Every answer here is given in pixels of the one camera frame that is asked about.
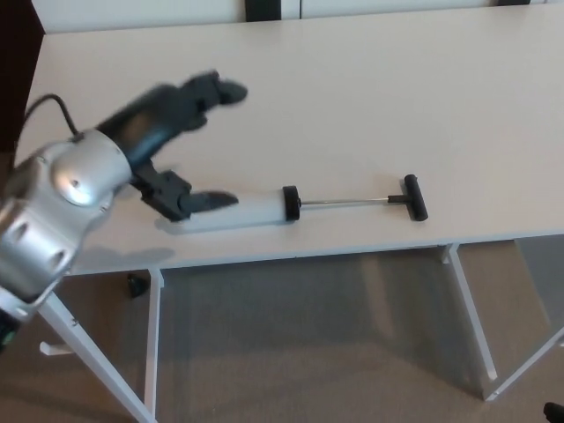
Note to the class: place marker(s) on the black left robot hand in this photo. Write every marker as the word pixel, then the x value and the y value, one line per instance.
pixel 141 123

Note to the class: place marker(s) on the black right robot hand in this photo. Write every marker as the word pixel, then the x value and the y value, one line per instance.
pixel 555 413

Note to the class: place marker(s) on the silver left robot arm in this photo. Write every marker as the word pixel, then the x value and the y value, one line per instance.
pixel 79 176

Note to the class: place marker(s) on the white partition panel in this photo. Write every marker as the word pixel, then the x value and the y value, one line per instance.
pixel 396 6
pixel 132 13

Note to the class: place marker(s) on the small black floor object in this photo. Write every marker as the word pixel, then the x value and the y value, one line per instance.
pixel 136 285

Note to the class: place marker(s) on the black partition bracket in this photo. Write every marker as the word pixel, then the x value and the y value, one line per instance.
pixel 263 9
pixel 513 2

